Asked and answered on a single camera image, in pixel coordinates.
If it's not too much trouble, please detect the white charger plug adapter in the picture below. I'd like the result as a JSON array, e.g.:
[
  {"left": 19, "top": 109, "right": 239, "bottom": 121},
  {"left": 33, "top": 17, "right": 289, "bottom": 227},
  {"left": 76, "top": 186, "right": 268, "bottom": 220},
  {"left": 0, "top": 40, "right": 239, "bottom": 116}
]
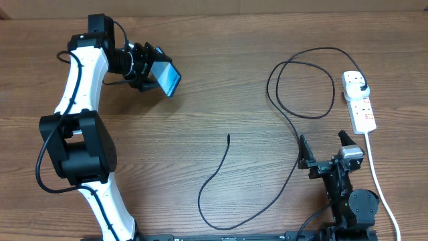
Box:
[{"left": 344, "top": 82, "right": 370, "bottom": 101}]

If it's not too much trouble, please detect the Samsung Galaxy smartphone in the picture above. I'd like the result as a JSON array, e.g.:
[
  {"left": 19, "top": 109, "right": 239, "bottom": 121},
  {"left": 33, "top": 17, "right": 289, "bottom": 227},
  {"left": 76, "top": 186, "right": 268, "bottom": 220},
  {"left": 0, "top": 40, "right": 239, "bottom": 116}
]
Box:
[{"left": 150, "top": 46, "right": 182, "bottom": 97}]

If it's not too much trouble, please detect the white power strip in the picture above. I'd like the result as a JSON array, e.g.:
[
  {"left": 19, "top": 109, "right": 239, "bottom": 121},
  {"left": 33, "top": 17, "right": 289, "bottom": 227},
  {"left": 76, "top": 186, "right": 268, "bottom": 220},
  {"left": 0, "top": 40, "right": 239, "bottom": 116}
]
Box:
[{"left": 341, "top": 71, "right": 377, "bottom": 135}]

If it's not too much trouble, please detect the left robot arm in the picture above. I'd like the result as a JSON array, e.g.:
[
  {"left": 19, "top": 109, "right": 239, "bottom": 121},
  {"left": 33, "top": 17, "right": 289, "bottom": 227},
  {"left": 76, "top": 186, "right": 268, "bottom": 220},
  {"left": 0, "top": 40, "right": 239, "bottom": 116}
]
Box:
[{"left": 35, "top": 13, "right": 181, "bottom": 240}]

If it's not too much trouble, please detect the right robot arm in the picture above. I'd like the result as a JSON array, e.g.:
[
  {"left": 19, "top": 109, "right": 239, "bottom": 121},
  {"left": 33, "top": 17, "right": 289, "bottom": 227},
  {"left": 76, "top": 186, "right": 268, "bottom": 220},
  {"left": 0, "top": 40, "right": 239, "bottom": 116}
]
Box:
[{"left": 296, "top": 130, "right": 380, "bottom": 240}]

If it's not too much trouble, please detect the white power strip cord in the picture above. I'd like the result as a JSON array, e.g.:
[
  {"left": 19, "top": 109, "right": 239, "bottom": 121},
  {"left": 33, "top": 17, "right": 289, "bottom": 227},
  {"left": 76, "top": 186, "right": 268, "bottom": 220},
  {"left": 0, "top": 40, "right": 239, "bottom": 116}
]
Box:
[{"left": 363, "top": 132, "right": 402, "bottom": 241}]

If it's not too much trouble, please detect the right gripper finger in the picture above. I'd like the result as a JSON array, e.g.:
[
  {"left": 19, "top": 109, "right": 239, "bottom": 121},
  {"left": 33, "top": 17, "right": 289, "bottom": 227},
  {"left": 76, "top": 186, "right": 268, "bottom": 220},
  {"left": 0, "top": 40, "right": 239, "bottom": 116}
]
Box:
[
  {"left": 338, "top": 130, "right": 356, "bottom": 146},
  {"left": 299, "top": 135, "right": 316, "bottom": 163}
]

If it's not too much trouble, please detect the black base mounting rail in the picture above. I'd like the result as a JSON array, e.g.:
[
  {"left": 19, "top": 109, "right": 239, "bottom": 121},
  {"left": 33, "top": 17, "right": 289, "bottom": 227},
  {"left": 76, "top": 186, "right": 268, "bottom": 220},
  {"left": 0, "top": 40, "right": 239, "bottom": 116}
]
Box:
[{"left": 80, "top": 230, "right": 379, "bottom": 241}]

